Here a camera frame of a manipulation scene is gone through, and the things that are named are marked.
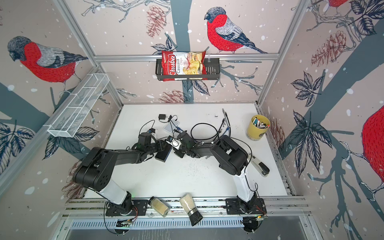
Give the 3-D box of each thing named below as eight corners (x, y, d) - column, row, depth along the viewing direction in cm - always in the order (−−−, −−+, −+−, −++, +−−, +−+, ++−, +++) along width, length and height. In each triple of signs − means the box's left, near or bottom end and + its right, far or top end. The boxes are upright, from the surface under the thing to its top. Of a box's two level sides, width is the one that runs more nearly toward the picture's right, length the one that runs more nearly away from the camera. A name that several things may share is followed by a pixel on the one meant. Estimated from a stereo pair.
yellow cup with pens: (246, 141, 100) (252, 129, 89) (243, 127, 107) (248, 114, 96) (264, 141, 100) (272, 129, 89) (259, 127, 107) (266, 114, 96)
